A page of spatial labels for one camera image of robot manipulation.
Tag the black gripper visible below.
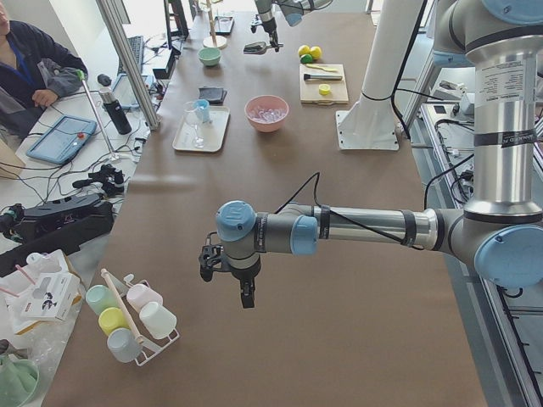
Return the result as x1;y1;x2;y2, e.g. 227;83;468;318
250;11;282;52
199;231;261;308

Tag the steel ice scoop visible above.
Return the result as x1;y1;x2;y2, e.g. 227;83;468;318
243;41;272;55

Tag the wooden cup tree stand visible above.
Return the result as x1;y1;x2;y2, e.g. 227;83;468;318
203;0;227;49

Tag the pile of clear ice cubes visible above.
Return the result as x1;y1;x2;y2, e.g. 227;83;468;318
249;105;286;124

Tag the white cup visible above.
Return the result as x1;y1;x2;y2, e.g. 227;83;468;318
139;301;177;339

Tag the blue plastic cup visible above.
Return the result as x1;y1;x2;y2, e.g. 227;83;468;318
193;99;211;123

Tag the pink cup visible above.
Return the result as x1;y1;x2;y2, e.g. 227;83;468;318
126;283;163;312

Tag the white cup rack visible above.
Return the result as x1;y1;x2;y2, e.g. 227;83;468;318
109;272;180;366

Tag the grey blue cup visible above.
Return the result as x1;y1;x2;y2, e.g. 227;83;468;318
107;327;143;363

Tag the yellow cup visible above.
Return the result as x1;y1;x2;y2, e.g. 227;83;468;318
98;307;129;337

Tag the green cup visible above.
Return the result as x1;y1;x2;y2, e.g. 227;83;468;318
86;285;117;316

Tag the yellow lemon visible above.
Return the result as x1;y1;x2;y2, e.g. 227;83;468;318
310;46;322;60
298;44;311;57

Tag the green lime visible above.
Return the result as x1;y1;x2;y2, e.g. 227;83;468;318
299;54;313;64

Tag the steel muddler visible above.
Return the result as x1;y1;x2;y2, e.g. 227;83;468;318
303;73;343;81

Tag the metal glass rack tray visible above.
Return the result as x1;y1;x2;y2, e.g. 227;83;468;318
214;16;234;36

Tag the yellow plastic knife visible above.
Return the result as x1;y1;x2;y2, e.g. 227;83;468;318
305;64;339;72

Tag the bamboo cutting board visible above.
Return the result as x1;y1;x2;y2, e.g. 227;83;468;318
299;64;349;104

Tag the green bowl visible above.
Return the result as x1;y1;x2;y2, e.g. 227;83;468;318
198;47;221;67

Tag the half lemon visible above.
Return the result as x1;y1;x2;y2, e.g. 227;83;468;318
318;84;331;95

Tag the pink bowl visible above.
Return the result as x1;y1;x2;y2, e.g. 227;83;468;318
244;95;289;133

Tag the grey folded cloth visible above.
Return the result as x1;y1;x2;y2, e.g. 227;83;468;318
199;86;227;105

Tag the black monitor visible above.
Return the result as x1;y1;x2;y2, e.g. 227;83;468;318
164;0;189;55

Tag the cream rabbit tray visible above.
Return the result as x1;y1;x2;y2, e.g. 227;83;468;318
172;106;230;153

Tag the clear wine glass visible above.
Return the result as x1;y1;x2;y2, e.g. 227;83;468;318
184;101;204;148

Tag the teach pendant tablet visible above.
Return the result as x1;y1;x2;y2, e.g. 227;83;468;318
26;115;97;164
111;73;139;110

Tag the black water bottle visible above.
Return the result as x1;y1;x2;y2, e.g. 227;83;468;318
98;86;132;135

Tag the black bag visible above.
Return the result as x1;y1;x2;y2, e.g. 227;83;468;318
1;193;114;277

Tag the seated person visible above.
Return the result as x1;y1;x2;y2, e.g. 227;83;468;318
1;7;88;139

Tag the white pedestal column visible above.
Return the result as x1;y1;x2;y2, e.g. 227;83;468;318
336;0;427;151

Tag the aluminium frame post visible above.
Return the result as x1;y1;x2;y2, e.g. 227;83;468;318
96;0;160;131

